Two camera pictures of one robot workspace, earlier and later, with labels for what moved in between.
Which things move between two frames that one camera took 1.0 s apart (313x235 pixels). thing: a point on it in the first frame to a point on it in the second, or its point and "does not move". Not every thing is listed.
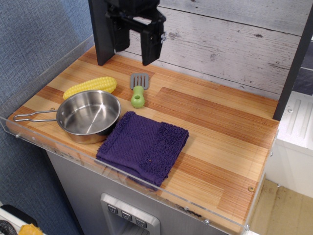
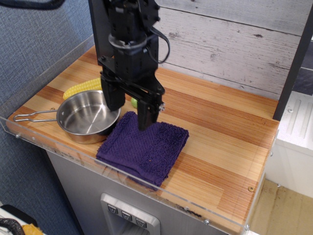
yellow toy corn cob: (108, 84) does not move
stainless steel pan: (85, 116) does not move
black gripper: (141, 13) to (135, 69)
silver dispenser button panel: (120, 218) does not move
